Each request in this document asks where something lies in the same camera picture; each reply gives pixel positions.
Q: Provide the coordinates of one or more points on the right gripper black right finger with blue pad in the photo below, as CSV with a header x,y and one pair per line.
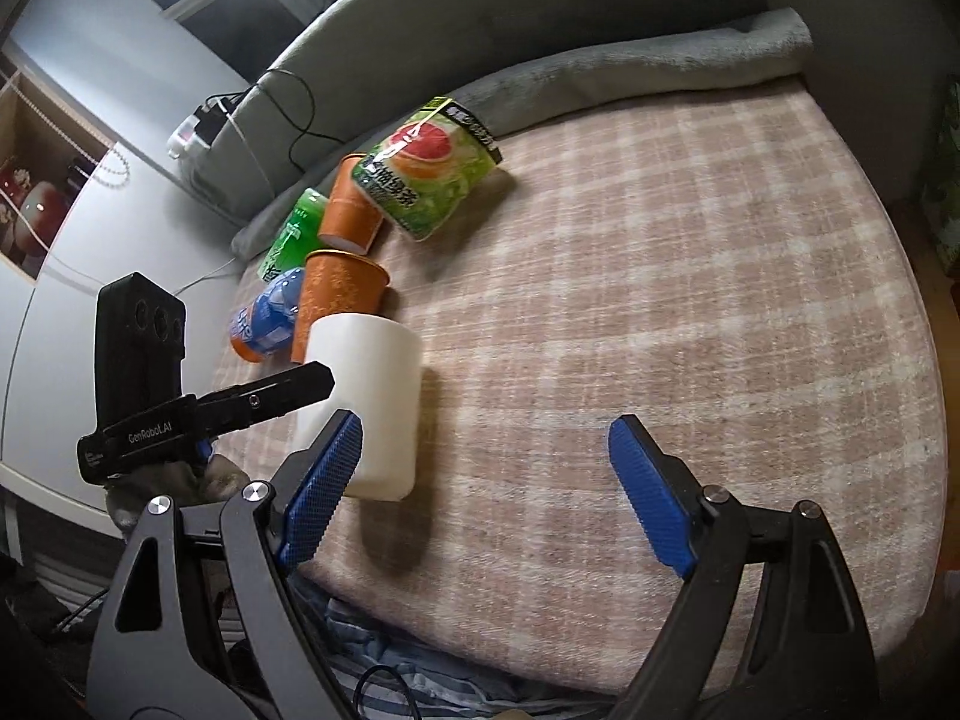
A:
x,y
808,652

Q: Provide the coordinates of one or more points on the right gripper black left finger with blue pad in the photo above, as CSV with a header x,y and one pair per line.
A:
x,y
199,621

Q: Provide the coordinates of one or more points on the white plastic cup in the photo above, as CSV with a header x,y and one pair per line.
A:
x,y
376,364

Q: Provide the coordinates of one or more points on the orange paper cup front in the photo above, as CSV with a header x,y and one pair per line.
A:
x,y
336,282

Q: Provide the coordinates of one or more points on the orange paper cup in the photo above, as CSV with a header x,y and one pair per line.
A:
x,y
350,222
336,282

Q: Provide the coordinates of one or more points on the orange paper cup rear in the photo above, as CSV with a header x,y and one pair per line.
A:
x,y
350,222

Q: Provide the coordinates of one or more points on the white power strip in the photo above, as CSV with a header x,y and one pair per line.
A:
x,y
186,138

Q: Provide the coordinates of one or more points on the black power adapter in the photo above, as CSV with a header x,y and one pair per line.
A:
x,y
212,115

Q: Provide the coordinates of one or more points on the striped blue cloth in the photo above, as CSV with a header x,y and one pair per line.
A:
x,y
391,674

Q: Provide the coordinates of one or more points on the plaid pink table cover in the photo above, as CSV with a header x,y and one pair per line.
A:
x,y
717,265

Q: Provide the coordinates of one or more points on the grey blanket on sill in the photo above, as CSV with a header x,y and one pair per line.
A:
x,y
363,64

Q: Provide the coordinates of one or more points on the rolled grey blanket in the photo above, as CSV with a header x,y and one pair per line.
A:
x,y
742,53

